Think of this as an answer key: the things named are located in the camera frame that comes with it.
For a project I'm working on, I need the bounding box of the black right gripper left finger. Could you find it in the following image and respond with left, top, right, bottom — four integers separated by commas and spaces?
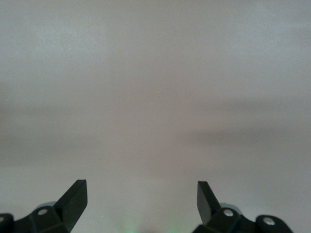
0, 179, 88, 233

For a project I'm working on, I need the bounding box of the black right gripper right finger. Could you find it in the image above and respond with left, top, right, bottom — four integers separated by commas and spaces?
193, 181, 294, 233

